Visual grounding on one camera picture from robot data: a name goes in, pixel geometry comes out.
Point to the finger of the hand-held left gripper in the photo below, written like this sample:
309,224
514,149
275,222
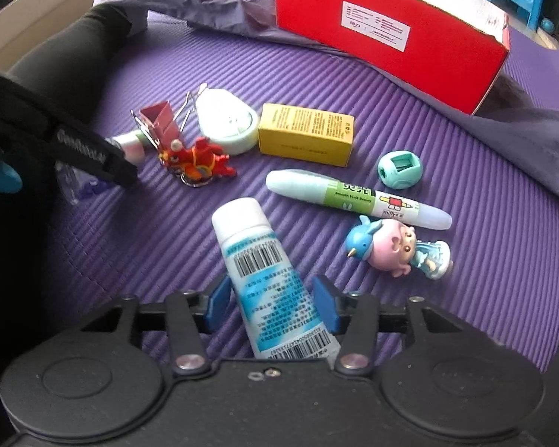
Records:
119,167

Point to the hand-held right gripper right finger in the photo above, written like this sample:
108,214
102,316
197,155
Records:
328,305

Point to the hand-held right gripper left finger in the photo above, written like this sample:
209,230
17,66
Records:
218,305

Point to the small white green bottle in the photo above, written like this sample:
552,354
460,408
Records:
130,145

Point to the white blue printed tube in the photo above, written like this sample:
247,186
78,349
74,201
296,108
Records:
261,270

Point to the pink small container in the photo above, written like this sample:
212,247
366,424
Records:
156,118

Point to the yellow carton box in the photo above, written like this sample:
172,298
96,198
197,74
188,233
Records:
303,144

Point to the red cardboard box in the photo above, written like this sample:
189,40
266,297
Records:
377,70

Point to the person's left hand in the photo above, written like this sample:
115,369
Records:
0,176

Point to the clear bag of blue beads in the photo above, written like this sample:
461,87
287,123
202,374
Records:
81,187

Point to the purple ribbed mat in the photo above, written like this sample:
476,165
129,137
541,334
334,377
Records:
167,223

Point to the pink blue cartoon figurine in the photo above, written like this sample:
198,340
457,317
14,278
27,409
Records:
396,247

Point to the person's leg in black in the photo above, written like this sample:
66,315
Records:
74,42

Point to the pale green marker pen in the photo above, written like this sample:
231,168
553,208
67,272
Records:
344,195

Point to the white mint tape dispenser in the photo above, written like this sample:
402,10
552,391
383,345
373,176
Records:
223,121

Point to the teal pencil sharpener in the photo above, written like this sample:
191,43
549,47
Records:
399,170

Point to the dark purple cloth garment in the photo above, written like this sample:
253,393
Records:
531,149

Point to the small blue ball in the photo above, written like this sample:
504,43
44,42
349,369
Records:
548,25

